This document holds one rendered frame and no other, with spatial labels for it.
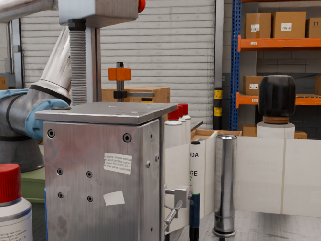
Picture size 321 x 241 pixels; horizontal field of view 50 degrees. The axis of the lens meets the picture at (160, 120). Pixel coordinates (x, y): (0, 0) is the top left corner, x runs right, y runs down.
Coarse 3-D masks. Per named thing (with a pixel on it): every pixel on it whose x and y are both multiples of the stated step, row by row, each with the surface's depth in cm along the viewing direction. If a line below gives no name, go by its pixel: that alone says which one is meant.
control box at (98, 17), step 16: (64, 0) 71; (80, 0) 66; (96, 0) 62; (112, 0) 64; (128, 0) 66; (64, 16) 72; (80, 16) 66; (96, 16) 63; (112, 16) 64; (128, 16) 66
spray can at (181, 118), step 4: (180, 108) 104; (180, 112) 104; (180, 116) 104; (180, 120) 103; (184, 120) 104; (184, 124) 104; (184, 128) 104; (184, 132) 105; (184, 136) 105; (184, 140) 105
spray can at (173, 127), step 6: (168, 114) 99; (174, 114) 98; (168, 120) 99; (174, 120) 98; (168, 126) 98; (174, 126) 98; (180, 126) 98; (168, 132) 98; (174, 132) 98; (180, 132) 99; (168, 138) 98; (174, 138) 98; (180, 138) 99; (168, 144) 99; (174, 144) 98; (180, 144) 99
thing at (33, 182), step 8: (32, 168) 101; (40, 168) 102; (24, 176) 95; (32, 176) 95; (40, 176) 95; (24, 184) 94; (32, 184) 94; (40, 184) 94; (24, 192) 95; (32, 192) 94; (40, 192) 94; (32, 200) 95; (40, 200) 94
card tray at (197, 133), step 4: (192, 132) 187; (196, 132) 197; (200, 132) 196; (204, 132) 195; (208, 132) 195; (212, 132) 194; (220, 132) 193; (224, 132) 192; (228, 132) 191; (232, 132) 191; (236, 132) 190; (240, 132) 184; (192, 136) 188; (196, 136) 193; (200, 136) 193; (204, 136) 193; (208, 136) 193; (192, 140) 182
